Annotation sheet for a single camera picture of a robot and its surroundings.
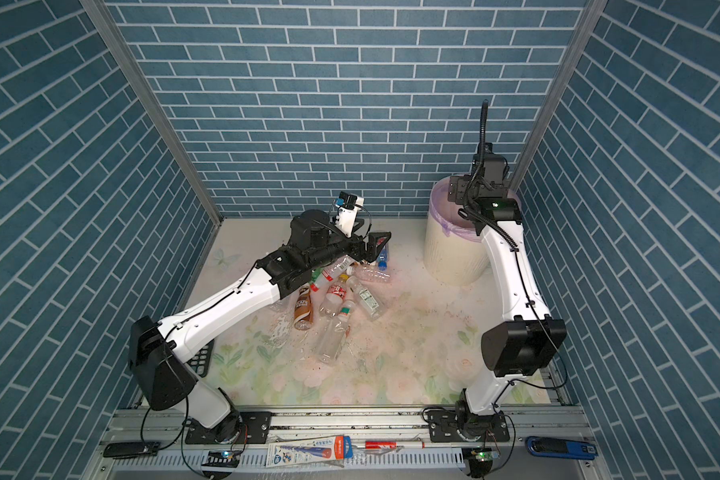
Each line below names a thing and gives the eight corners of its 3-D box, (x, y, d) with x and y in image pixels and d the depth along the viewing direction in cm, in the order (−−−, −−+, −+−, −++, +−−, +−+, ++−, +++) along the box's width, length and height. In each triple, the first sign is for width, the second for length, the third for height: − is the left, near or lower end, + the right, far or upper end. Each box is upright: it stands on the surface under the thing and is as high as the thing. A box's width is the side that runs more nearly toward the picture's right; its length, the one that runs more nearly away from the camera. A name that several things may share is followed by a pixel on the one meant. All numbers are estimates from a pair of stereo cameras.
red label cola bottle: (318, 314, 94) (317, 309, 91) (338, 275, 103) (337, 269, 100) (334, 319, 93) (332, 314, 90) (352, 280, 102) (352, 274, 99)
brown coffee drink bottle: (298, 331, 92) (294, 323, 87) (298, 294, 100) (295, 284, 96) (313, 329, 92) (310, 321, 88) (312, 292, 101) (309, 282, 96)
